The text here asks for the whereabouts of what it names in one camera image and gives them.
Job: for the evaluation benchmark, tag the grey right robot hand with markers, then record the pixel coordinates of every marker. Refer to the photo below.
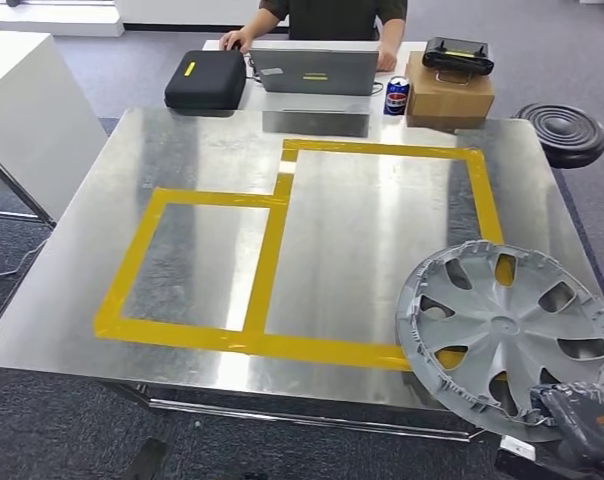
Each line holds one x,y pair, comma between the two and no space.
587,424

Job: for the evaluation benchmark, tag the grey plastic wheel hubcap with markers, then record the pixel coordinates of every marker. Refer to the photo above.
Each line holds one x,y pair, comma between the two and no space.
502,324

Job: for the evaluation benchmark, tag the steel workbench table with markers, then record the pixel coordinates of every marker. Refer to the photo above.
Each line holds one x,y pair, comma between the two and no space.
207,265

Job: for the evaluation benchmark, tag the black round stool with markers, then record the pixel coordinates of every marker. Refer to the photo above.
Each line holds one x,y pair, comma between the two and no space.
559,136

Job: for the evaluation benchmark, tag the brown cardboard box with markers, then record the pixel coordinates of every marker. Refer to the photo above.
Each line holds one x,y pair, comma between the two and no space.
447,99

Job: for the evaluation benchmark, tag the black handheld controller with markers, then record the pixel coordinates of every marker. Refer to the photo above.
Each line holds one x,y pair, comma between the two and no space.
457,56

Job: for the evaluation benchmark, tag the blue soda can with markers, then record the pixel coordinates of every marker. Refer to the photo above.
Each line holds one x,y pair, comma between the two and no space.
396,99

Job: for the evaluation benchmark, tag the person's left hand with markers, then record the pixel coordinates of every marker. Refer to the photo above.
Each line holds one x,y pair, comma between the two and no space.
386,60

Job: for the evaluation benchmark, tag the person's hand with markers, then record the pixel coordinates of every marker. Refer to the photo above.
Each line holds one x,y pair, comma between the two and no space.
234,36
386,60

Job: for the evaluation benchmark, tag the white office desk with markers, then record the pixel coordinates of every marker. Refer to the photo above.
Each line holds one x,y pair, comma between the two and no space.
332,102

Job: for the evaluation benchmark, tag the grey laptop computer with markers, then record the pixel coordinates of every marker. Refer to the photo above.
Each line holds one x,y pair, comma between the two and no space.
314,73

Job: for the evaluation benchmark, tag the person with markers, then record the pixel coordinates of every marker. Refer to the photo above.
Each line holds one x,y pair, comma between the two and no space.
332,20

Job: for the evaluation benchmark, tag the black computer mouse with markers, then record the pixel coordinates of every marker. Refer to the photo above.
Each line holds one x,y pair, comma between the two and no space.
235,46

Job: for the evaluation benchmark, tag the person's right hand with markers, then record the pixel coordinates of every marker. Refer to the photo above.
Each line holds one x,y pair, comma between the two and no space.
234,36

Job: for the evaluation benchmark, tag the black zip carry case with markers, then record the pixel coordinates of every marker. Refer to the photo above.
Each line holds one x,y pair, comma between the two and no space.
205,79

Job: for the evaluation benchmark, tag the white low platform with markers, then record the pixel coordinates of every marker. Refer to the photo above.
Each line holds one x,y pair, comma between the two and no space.
57,23

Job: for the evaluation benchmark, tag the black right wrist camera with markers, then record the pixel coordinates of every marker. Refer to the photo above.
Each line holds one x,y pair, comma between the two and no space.
522,464

